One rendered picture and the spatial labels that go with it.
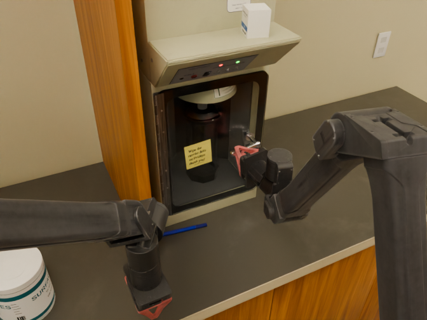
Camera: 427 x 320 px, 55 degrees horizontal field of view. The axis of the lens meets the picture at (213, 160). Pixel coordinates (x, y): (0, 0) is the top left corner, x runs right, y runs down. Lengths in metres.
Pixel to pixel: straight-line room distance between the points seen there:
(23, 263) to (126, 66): 0.50
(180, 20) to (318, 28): 0.91
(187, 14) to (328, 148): 0.48
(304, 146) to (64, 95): 0.88
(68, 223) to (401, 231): 0.41
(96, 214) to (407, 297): 0.42
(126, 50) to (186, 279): 0.61
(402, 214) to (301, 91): 1.33
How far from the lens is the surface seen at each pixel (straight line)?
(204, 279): 1.11
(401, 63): 2.20
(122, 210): 0.65
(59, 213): 0.55
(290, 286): 1.27
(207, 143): 1.09
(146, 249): 0.72
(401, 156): 0.52
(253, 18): 0.91
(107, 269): 1.16
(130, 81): 0.83
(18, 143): 1.47
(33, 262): 1.03
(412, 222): 0.55
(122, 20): 0.79
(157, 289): 0.79
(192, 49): 0.86
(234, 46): 0.88
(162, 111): 0.98
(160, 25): 0.91
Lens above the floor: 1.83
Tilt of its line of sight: 37 degrees down
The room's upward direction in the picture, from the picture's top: 1 degrees clockwise
